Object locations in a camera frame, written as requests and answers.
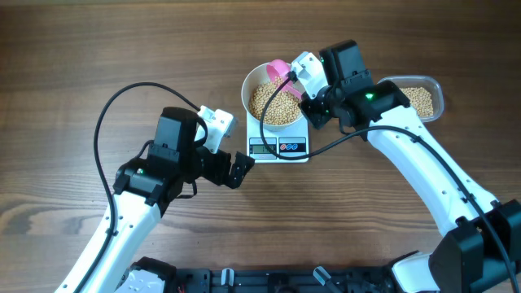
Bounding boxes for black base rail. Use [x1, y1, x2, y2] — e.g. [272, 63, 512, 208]
[121, 256, 408, 293]

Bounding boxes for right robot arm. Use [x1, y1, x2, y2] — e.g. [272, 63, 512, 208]
[291, 40, 520, 292]

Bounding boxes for soybeans in container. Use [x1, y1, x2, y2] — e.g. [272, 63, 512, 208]
[401, 87, 434, 118]

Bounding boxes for clear plastic container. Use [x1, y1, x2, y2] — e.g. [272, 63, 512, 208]
[381, 75, 444, 123]

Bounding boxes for soybeans in bowl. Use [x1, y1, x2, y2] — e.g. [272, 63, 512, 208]
[247, 77, 300, 125]

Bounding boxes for pink plastic scoop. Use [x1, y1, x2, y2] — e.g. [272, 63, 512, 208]
[266, 59, 302, 100]

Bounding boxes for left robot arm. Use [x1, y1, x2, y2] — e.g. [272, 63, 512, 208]
[57, 106, 255, 292]

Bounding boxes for white digital kitchen scale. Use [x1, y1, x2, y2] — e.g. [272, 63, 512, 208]
[247, 113, 309, 164]

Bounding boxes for white bowl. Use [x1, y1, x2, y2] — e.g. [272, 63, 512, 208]
[240, 61, 310, 133]

